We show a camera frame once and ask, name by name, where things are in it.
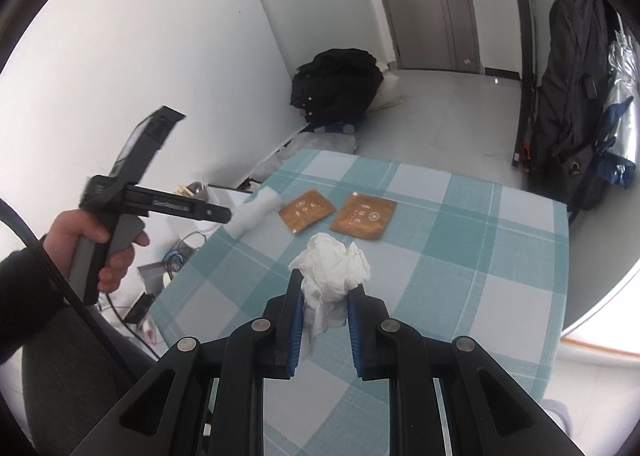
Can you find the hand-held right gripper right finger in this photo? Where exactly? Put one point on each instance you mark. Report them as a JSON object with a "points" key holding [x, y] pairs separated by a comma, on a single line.
{"points": [[355, 331]]}

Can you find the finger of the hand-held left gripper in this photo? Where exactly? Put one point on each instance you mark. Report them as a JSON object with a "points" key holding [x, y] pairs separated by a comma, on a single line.
{"points": [[190, 208]]}

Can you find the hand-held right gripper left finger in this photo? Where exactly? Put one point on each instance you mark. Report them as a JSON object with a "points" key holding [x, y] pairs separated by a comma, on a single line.
{"points": [[297, 306]]}

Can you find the white tissue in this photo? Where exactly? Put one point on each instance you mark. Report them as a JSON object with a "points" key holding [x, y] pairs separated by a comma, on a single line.
{"points": [[330, 266]]}

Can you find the white paper piece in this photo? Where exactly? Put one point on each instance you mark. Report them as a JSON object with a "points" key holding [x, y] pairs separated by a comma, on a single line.
{"points": [[252, 213]]}

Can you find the person's left forearm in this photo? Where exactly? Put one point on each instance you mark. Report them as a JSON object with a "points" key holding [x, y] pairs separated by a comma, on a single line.
{"points": [[25, 296]]}

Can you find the person's left hand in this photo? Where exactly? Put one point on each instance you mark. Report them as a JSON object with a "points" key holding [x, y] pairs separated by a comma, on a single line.
{"points": [[62, 246]]}

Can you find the white storage box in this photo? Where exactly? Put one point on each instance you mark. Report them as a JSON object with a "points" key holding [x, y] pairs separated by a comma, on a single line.
{"points": [[220, 196]]}

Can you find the white cardboard box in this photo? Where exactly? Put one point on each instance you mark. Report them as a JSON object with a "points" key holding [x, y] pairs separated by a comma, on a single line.
{"points": [[152, 276]]}

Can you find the brown square packet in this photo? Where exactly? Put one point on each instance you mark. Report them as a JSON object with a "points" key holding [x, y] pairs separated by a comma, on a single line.
{"points": [[364, 216], [306, 211]]}

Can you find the teal checked tablecloth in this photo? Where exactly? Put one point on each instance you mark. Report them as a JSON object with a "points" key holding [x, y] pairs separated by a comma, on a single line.
{"points": [[450, 286]]}

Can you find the black power adapter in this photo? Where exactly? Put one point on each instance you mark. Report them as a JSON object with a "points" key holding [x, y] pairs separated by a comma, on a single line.
{"points": [[140, 308]]}

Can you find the black clothing pile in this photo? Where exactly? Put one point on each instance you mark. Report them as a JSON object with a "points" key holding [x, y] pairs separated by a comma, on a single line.
{"points": [[335, 85]]}

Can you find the white cloth bag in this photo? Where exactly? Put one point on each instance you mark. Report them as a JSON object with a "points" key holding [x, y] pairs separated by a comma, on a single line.
{"points": [[387, 90]]}

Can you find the gold floor trim strip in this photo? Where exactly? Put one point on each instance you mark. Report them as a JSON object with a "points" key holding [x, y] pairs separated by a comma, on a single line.
{"points": [[600, 348]]}

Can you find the black metal stand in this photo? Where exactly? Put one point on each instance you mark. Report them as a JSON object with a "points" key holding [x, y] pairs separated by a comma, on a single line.
{"points": [[525, 85]]}

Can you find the grey door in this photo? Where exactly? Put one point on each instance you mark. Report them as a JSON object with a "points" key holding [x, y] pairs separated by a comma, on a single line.
{"points": [[420, 0]]}

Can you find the black backpack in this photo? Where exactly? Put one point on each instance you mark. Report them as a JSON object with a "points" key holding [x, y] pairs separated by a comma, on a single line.
{"points": [[565, 85]]}

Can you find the silver and blue bag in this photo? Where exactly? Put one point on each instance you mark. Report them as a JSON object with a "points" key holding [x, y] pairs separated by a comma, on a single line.
{"points": [[622, 80]]}

